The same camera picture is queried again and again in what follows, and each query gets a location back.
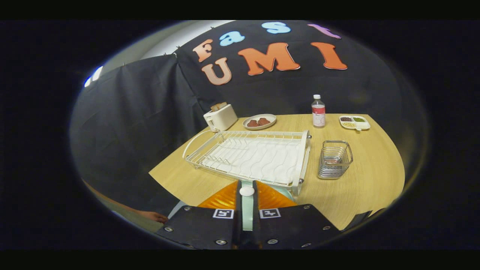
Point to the white divided dish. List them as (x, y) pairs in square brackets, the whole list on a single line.
[(365, 124)]

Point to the green peas portion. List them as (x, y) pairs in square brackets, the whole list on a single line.
[(359, 119)]

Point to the white toaster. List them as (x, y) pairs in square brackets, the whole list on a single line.
[(223, 119)]

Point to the light green plate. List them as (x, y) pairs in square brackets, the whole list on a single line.
[(247, 213)]

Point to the dark furniture piece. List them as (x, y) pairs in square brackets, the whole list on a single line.
[(358, 220)]

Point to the beige plate with meat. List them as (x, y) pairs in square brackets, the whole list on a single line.
[(270, 117)]

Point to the long ceiling light strip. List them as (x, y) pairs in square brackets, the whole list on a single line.
[(95, 75)]

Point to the yellow corn portion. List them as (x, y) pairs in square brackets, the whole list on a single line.
[(348, 124)]

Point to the clear bottle red label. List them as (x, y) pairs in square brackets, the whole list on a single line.
[(318, 114)]

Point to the brown meat piece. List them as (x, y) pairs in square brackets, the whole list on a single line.
[(252, 123), (263, 121)]

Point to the brown toast slice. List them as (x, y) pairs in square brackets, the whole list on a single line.
[(218, 106)]

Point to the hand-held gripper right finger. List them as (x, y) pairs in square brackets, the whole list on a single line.
[(255, 221)]

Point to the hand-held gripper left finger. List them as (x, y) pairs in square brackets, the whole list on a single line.
[(238, 221)]

